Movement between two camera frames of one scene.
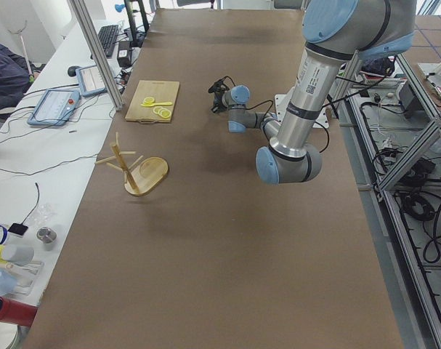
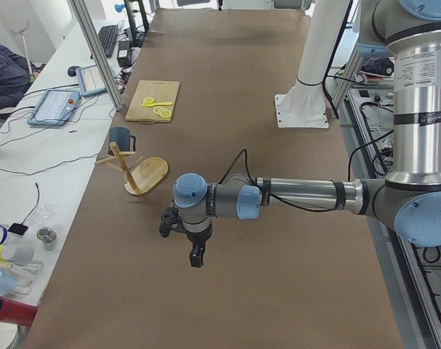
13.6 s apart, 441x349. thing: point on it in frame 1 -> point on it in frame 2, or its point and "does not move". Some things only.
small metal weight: [46, 234] does not move
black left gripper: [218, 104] -> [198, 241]
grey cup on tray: [18, 255] does not move
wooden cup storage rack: [140, 177] does not move
